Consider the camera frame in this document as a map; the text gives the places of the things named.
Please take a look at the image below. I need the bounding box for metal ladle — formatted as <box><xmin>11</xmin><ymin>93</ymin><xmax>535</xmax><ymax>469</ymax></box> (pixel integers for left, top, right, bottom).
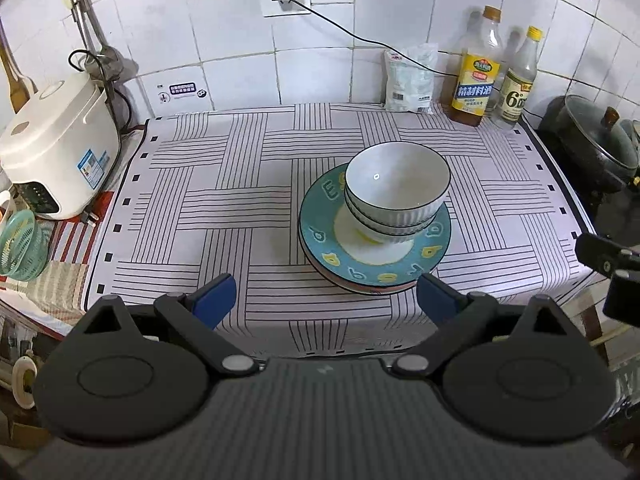
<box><xmin>70</xmin><ymin>0</ymin><xmax>126</xmax><ymax>81</ymax></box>

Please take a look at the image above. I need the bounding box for beige checked cloth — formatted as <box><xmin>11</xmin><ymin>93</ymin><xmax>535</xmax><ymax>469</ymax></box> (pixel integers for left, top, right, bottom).
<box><xmin>20</xmin><ymin>260</ymin><xmax>91</xmax><ymax>317</ymax></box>

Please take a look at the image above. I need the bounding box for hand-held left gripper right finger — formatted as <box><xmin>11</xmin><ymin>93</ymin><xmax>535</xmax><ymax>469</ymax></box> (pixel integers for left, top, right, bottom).
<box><xmin>389</xmin><ymin>273</ymin><xmax>585</xmax><ymax>378</ymax></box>

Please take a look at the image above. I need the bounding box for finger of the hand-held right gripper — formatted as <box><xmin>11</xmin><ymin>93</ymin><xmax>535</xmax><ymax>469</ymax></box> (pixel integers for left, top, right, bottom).
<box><xmin>575</xmin><ymin>234</ymin><xmax>640</xmax><ymax>277</ymax></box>

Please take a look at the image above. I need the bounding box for black rice cooker cord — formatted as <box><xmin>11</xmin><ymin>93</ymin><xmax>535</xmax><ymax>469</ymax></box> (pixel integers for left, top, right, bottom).
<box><xmin>67</xmin><ymin>49</ymin><xmax>135</xmax><ymax>136</ymax></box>

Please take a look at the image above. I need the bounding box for green plastic basket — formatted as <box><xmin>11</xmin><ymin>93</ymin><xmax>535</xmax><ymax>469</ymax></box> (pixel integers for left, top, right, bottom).
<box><xmin>0</xmin><ymin>208</ymin><xmax>51</xmax><ymax>281</ymax></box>

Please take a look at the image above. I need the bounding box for black power cable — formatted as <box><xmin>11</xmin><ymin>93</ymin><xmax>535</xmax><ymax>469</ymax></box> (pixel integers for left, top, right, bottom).
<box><xmin>292</xmin><ymin>0</ymin><xmax>460</xmax><ymax>78</ymax></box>

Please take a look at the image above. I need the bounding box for yellow label cooking wine bottle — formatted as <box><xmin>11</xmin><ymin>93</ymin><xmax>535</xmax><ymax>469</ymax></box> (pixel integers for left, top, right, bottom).
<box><xmin>449</xmin><ymin>6</ymin><xmax>503</xmax><ymax>128</ymax></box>

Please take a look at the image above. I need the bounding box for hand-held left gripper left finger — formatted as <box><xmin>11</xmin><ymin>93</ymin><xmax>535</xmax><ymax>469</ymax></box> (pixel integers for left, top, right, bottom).
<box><xmin>67</xmin><ymin>273</ymin><xmax>262</xmax><ymax>377</ymax></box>

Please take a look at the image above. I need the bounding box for white plate with bunny print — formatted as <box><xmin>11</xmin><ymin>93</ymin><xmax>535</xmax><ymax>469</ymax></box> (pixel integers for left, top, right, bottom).
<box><xmin>302</xmin><ymin>240</ymin><xmax>418</xmax><ymax>292</ymax></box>

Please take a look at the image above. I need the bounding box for white rice cooker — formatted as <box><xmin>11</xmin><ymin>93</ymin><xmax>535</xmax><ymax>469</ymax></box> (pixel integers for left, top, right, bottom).
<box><xmin>0</xmin><ymin>71</ymin><xmax>122</xmax><ymax>221</ymax></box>

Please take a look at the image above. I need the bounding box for white ribbed bowl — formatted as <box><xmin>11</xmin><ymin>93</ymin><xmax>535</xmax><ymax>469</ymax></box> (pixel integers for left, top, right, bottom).
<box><xmin>345</xmin><ymin>192</ymin><xmax>445</xmax><ymax>237</ymax></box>
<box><xmin>352</xmin><ymin>217</ymin><xmax>436</xmax><ymax>246</ymax></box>
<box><xmin>344</xmin><ymin>142</ymin><xmax>451</xmax><ymax>227</ymax></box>

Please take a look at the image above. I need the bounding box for blue plate with egg print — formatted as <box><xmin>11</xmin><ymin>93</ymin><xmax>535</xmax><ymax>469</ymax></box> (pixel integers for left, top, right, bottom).
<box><xmin>298</xmin><ymin>160</ymin><xmax>453</xmax><ymax>287</ymax></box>

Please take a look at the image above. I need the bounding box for white salt bag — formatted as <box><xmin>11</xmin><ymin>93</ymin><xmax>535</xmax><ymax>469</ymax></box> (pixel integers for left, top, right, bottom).
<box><xmin>384</xmin><ymin>42</ymin><xmax>441</xmax><ymax>115</ymax></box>

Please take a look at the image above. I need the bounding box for red striped cloth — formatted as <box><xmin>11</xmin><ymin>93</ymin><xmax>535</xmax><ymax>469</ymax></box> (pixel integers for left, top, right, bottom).
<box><xmin>47</xmin><ymin>190</ymin><xmax>118</xmax><ymax>266</ymax></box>

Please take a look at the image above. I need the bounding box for small wall sticker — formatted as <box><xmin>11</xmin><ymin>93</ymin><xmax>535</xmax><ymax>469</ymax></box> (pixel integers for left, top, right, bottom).
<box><xmin>155</xmin><ymin>80</ymin><xmax>208</xmax><ymax>103</ymax></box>

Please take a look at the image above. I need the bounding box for clear vinegar bottle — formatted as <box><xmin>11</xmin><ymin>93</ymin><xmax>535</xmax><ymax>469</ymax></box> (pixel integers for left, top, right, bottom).
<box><xmin>492</xmin><ymin>26</ymin><xmax>544</xmax><ymax>130</ymax></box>

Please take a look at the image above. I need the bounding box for striped white tablecloth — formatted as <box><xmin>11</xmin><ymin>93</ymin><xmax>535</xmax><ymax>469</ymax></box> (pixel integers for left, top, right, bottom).
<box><xmin>82</xmin><ymin>102</ymin><xmax>601</xmax><ymax>361</ymax></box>

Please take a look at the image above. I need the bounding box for wooden spatula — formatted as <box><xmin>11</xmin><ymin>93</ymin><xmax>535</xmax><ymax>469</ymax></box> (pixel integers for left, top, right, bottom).
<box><xmin>0</xmin><ymin>20</ymin><xmax>36</xmax><ymax>113</ymax></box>

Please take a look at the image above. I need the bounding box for dark pot with glass lid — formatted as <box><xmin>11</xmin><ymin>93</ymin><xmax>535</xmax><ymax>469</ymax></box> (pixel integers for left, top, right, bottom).
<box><xmin>542</xmin><ymin>94</ymin><xmax>640</xmax><ymax>193</ymax></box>

